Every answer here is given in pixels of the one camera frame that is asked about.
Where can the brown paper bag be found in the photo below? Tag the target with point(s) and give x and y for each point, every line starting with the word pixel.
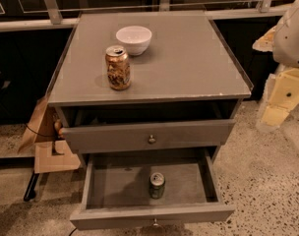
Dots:
pixel 40 128

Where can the metal window railing frame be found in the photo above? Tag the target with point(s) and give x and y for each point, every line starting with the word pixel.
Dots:
pixel 60 14

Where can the gold brown soda can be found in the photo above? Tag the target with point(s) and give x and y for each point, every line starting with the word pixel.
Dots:
pixel 118 67

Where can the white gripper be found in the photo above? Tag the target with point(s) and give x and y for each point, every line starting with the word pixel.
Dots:
pixel 292 41

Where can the white ceramic bowl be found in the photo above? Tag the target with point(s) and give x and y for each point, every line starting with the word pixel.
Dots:
pixel 135 39

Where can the grey drawer cabinet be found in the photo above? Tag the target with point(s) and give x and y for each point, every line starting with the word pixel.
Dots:
pixel 188 73

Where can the grey open middle drawer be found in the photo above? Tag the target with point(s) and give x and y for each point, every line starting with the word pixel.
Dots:
pixel 117 190

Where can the green soda can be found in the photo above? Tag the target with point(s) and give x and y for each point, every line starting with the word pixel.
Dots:
pixel 156 185

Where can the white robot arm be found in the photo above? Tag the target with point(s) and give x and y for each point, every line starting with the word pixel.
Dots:
pixel 283 42

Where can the grey top drawer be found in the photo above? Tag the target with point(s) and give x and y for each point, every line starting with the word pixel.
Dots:
pixel 146 136

